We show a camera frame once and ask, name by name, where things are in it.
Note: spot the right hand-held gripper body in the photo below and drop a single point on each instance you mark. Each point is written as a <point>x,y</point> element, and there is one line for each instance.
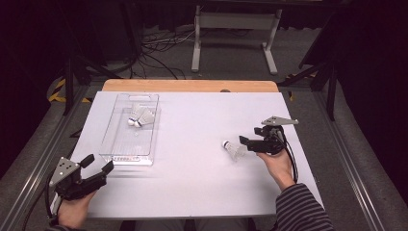
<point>269,141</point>

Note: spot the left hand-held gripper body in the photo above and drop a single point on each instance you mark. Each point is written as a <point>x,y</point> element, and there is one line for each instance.
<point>69,184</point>

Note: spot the clear plastic bin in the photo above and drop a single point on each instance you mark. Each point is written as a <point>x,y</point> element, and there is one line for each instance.
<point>131,141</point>

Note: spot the person's left hand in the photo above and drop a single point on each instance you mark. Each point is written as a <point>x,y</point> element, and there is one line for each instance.
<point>75,211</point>

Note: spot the person's right hand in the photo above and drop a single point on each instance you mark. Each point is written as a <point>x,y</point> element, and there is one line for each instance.
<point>279,168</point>

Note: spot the white table board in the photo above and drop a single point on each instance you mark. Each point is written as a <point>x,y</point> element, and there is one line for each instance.
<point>198,189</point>

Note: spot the yellow black floor tape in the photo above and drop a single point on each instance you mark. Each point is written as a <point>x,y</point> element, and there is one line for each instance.
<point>57,96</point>

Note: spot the black tripod stand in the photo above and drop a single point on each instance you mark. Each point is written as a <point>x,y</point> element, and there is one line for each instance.
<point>69,83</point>
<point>331,93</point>

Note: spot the aluminium floor rail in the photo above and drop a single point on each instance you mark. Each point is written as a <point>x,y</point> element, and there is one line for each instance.
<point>346,154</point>
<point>35,166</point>

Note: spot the white metal stand frame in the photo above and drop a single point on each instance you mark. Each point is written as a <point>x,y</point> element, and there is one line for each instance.
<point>235,20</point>

